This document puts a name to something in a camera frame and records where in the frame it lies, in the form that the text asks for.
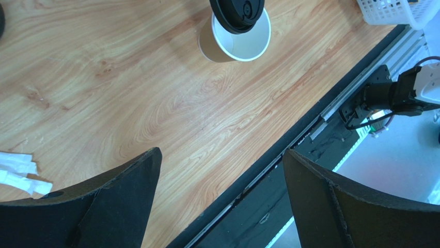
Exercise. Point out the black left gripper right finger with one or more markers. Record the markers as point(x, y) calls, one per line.
point(331, 210)

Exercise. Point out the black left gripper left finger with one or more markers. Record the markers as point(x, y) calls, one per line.
point(111, 209)

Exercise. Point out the single paper cup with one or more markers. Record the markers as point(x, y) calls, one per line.
point(220, 46)

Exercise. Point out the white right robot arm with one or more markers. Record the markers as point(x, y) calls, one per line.
point(415, 91)

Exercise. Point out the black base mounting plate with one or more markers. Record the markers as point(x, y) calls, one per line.
point(252, 211)

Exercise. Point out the pile of wrapped straws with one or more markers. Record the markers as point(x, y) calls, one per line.
point(15, 168)

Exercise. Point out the white plastic basket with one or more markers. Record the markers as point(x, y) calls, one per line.
point(416, 14)

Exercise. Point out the stack of black lids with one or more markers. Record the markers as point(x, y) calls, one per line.
point(2, 21)

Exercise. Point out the aluminium frame rail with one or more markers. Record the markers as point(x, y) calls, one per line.
point(326, 149)

